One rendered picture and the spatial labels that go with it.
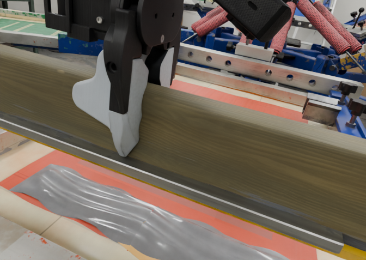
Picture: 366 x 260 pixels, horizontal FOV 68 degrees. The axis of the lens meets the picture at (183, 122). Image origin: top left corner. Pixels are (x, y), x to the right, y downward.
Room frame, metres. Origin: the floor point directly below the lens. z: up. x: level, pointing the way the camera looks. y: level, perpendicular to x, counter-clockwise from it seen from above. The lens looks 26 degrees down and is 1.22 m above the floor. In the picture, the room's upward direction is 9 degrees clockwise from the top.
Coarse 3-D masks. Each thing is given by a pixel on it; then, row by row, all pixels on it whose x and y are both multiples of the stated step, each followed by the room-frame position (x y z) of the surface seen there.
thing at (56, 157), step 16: (176, 80) 0.84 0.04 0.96; (208, 96) 0.73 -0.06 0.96; (224, 96) 0.76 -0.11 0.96; (48, 160) 0.34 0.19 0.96; (64, 160) 0.34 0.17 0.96; (80, 160) 0.35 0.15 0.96; (16, 176) 0.29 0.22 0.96; (96, 176) 0.32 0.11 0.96; (16, 192) 0.26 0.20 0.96; (144, 192) 0.30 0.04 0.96
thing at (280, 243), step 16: (240, 96) 0.78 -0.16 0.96; (272, 112) 0.69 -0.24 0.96; (288, 112) 0.71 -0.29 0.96; (176, 208) 0.28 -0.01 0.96; (208, 224) 0.26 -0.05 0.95; (224, 224) 0.26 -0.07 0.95; (240, 240) 0.24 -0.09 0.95; (256, 240) 0.24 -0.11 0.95; (272, 240) 0.25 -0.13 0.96; (288, 240) 0.25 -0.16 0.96; (288, 256) 0.23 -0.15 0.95; (304, 256) 0.23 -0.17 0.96
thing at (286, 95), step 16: (208, 80) 0.87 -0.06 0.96; (224, 80) 0.85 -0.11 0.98; (240, 80) 0.84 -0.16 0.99; (272, 96) 0.80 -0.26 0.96; (288, 96) 0.79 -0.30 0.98; (304, 96) 0.78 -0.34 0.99; (336, 128) 0.57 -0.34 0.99; (0, 144) 0.33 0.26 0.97; (16, 144) 0.36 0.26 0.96; (0, 224) 0.18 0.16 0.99; (16, 224) 0.19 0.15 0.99; (0, 240) 0.16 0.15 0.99; (16, 240) 0.17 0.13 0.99; (32, 240) 0.17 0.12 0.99; (48, 240) 0.17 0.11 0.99; (0, 256) 0.15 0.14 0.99; (16, 256) 0.15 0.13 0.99; (32, 256) 0.15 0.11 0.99; (48, 256) 0.16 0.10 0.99; (64, 256) 0.16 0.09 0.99; (80, 256) 0.16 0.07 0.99
